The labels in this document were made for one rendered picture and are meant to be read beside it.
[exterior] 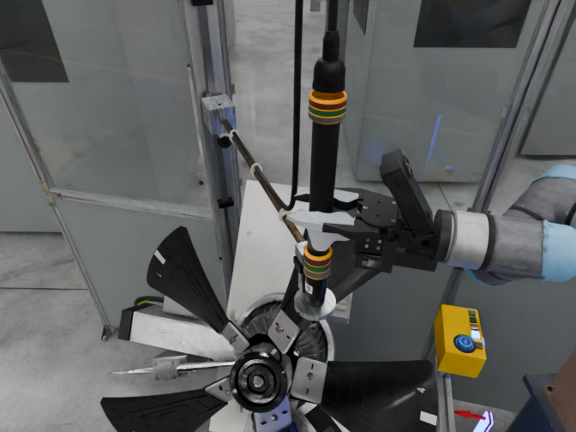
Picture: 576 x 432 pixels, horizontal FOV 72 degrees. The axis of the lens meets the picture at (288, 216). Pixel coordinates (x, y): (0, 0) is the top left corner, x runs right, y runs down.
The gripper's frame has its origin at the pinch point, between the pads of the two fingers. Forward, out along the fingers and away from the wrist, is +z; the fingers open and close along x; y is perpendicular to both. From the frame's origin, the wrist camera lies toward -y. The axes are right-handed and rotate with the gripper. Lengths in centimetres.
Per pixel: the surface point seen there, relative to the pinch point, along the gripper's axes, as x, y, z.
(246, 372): -4.4, 39.5, 9.0
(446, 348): 22, 56, -34
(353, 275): 11.5, 24.2, -8.9
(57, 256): 118, 164, 197
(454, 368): 21, 62, -38
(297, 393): -3.9, 43.9, -1.3
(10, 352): 45, 163, 170
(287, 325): 6.0, 36.4, 3.1
